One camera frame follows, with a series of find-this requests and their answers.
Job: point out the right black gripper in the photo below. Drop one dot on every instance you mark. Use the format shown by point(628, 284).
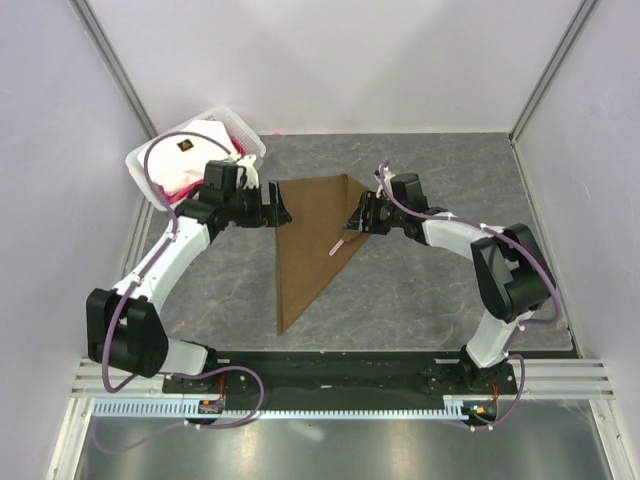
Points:
point(368, 202)

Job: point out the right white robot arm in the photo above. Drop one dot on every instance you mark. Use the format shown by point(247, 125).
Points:
point(512, 276)

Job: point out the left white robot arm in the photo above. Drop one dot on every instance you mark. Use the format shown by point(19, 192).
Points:
point(124, 329)

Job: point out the white plastic basket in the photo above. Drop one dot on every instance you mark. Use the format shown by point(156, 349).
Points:
point(136, 160)

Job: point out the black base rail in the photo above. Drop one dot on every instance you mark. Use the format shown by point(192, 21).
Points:
point(344, 379)

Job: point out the white folded cloth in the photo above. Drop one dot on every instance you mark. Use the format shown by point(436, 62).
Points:
point(206, 129)

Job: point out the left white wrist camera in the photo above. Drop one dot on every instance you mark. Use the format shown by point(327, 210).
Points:
point(247, 174)

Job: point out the pink cloth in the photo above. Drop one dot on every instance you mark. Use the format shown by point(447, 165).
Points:
point(179, 164)

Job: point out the brown cloth napkin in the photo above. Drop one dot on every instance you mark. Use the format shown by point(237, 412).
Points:
point(319, 208)

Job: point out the grey slotted cable duct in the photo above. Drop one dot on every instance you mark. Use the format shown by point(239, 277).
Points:
point(452, 409)

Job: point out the knife with pink handle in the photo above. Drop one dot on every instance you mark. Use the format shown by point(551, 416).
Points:
point(336, 247)

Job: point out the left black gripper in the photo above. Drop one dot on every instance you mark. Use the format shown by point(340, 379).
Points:
point(279, 214)

